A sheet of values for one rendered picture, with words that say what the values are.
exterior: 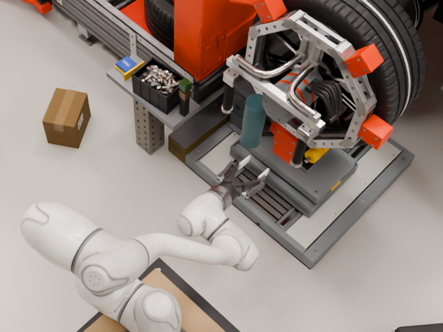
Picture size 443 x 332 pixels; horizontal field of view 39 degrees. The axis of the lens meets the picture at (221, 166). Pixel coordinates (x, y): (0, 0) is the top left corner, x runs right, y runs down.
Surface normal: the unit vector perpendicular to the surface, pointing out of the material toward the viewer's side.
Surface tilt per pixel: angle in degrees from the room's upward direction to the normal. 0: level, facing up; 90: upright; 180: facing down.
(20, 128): 0
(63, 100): 0
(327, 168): 0
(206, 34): 90
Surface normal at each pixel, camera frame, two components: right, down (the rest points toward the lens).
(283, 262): 0.07, -0.55
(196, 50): -0.69, 0.58
